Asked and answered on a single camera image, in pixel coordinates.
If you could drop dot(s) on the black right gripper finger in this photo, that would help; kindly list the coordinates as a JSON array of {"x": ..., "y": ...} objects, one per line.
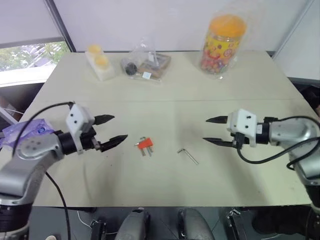
[
  {"x": 217, "y": 120},
  {"x": 218, "y": 142}
]

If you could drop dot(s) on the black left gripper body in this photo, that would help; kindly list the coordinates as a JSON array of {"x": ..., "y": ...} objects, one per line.
[{"x": 89, "y": 141}]

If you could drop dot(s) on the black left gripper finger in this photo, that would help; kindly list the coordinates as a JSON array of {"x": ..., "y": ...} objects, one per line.
[
  {"x": 115, "y": 141},
  {"x": 103, "y": 119}
]

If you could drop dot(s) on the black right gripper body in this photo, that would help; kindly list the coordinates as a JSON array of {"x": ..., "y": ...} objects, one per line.
[{"x": 239, "y": 141}]

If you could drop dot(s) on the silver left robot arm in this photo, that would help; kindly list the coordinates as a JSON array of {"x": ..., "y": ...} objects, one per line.
[{"x": 30, "y": 155}]

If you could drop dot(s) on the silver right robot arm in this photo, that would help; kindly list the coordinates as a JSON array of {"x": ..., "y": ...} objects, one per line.
[{"x": 287, "y": 130}]

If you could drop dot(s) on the red hex key holder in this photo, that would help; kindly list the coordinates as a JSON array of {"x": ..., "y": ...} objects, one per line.
[{"x": 146, "y": 143}]

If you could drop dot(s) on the silver hex key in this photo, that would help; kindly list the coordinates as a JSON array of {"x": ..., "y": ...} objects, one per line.
[{"x": 190, "y": 157}]

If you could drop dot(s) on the white foam cup block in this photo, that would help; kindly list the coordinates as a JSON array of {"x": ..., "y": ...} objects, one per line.
[{"x": 103, "y": 73}]

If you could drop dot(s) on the black round part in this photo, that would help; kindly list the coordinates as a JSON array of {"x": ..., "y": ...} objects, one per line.
[{"x": 130, "y": 68}]

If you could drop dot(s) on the orange lidded cup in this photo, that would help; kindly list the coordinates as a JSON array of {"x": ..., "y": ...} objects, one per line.
[{"x": 102, "y": 61}]

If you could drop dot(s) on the purple plastic packet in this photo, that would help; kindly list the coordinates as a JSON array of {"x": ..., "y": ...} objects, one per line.
[{"x": 32, "y": 127}]

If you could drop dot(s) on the small white packet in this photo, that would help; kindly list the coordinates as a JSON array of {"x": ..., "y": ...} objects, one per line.
[{"x": 147, "y": 75}]

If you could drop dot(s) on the candy jar with orange lid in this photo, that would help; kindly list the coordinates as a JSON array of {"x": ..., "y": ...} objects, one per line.
[{"x": 222, "y": 47}]

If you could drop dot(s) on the brown cardboard box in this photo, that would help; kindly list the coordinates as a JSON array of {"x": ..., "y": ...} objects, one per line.
[{"x": 156, "y": 66}]

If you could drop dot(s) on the black box under table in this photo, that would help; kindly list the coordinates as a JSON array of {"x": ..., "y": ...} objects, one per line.
[
  {"x": 98, "y": 230},
  {"x": 236, "y": 223}
]

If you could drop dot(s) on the clear plastic bag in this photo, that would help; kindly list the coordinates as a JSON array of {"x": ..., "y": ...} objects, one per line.
[{"x": 150, "y": 50}]

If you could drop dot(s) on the black object beside table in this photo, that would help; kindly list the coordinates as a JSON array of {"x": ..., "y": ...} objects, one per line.
[{"x": 310, "y": 95}]

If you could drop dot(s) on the dark rounded shape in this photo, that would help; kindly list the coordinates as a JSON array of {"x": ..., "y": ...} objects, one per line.
[
  {"x": 193, "y": 225},
  {"x": 135, "y": 225}
]

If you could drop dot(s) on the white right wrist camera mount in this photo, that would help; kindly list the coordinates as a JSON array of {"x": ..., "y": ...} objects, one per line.
[{"x": 242, "y": 123}]

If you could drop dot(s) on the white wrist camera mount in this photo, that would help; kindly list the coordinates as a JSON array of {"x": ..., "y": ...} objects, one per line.
[
  {"x": 242, "y": 123},
  {"x": 76, "y": 117}
]

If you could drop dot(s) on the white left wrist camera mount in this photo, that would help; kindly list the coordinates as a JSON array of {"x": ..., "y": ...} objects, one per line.
[{"x": 76, "y": 117}]

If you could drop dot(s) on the dark window frame post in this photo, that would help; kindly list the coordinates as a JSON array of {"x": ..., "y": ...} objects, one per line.
[{"x": 61, "y": 23}]

